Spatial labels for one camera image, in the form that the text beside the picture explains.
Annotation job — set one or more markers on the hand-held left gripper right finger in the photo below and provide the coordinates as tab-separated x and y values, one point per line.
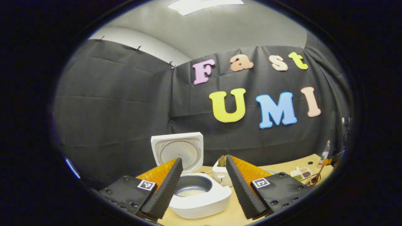
243	191

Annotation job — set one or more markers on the white rice cooker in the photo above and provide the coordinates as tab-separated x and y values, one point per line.
204	205

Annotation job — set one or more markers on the brown wooden spoon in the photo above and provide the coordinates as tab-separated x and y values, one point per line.
315	177

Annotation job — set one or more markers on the clear plastic water bottle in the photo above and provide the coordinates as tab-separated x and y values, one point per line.
324	153

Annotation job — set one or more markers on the white rice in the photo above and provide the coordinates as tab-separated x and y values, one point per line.
190	192

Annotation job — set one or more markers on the ceiling light panel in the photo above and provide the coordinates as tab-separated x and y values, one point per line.
204	4

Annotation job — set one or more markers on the brown bread slices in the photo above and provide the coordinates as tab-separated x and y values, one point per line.
222	160

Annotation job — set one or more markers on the white toaster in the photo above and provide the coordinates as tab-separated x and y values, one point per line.
220	177

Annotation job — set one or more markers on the white divided grain dish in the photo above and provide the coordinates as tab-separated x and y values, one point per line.
301	173

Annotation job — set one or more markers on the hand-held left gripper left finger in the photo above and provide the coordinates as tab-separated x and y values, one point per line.
163	194

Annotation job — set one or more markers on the black backdrop cloth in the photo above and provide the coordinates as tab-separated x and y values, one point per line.
110	119

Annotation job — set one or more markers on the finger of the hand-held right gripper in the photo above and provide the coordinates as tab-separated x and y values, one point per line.
328	161

